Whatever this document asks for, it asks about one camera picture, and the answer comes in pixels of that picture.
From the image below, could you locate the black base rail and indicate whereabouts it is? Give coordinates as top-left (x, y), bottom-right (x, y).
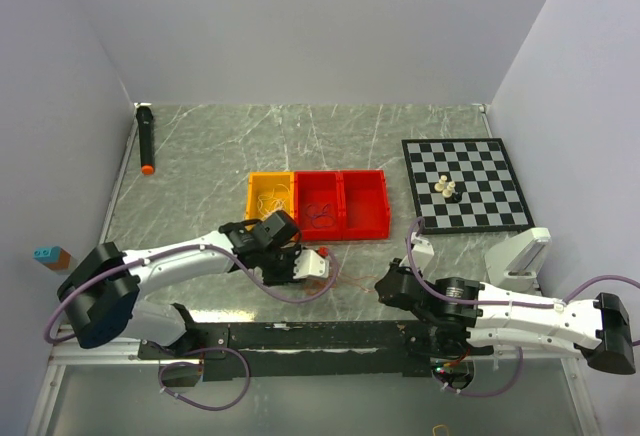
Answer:
top-left (137, 319), bottom-right (496, 382)

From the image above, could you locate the black white chessboard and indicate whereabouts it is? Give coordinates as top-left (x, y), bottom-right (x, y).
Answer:
top-left (401, 138), bottom-right (534, 235)

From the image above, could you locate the cream chess piece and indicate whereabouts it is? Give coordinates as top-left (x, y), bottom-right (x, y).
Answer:
top-left (434, 175), bottom-right (448, 192)

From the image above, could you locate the yellow plastic bin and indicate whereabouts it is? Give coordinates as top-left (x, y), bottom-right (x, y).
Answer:
top-left (244, 172), bottom-right (295, 220)

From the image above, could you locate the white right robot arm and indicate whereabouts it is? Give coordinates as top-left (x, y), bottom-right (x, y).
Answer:
top-left (375, 259), bottom-right (636, 375)

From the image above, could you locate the red plastic bin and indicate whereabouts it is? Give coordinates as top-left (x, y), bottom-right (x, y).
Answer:
top-left (341, 170), bottom-right (391, 240)
top-left (295, 171), bottom-right (343, 242)

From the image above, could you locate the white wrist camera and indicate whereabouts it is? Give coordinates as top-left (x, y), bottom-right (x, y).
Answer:
top-left (293, 249), bottom-right (330, 281)
top-left (411, 234), bottom-right (435, 272)

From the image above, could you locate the black chess piece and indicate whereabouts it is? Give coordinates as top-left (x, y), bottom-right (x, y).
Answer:
top-left (448, 191), bottom-right (463, 203)

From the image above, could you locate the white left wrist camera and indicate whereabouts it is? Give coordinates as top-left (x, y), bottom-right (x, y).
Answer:
top-left (293, 249), bottom-right (330, 281)

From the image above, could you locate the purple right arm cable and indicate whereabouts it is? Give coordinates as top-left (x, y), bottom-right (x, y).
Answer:
top-left (405, 216), bottom-right (640, 400)

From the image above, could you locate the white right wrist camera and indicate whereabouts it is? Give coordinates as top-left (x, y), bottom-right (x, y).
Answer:
top-left (411, 234), bottom-right (435, 272)

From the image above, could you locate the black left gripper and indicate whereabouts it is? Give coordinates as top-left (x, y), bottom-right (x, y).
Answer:
top-left (259, 244), bottom-right (309, 287)

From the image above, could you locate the blue orange block tower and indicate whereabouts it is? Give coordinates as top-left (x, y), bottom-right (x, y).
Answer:
top-left (33, 246), bottom-right (72, 272)

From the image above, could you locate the aluminium frame rail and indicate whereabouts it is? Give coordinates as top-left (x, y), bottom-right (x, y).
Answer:
top-left (48, 337), bottom-right (162, 366)

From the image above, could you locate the cream chess pawn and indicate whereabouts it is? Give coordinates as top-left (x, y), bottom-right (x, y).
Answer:
top-left (442, 181), bottom-right (456, 199)

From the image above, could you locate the purple thin cable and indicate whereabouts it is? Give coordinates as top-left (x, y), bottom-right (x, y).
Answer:
top-left (304, 203), bottom-right (337, 231)

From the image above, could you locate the black marker orange cap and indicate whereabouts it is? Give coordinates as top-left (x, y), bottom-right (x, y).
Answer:
top-left (136, 106), bottom-right (155, 176)

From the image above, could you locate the white plastic stand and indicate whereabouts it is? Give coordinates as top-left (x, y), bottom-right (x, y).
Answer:
top-left (484, 227), bottom-right (552, 292)

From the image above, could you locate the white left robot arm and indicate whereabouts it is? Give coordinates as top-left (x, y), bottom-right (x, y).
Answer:
top-left (52, 210), bottom-right (327, 358)

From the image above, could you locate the orange thin cable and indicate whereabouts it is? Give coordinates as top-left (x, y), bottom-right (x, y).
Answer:
top-left (302, 268), bottom-right (379, 300)

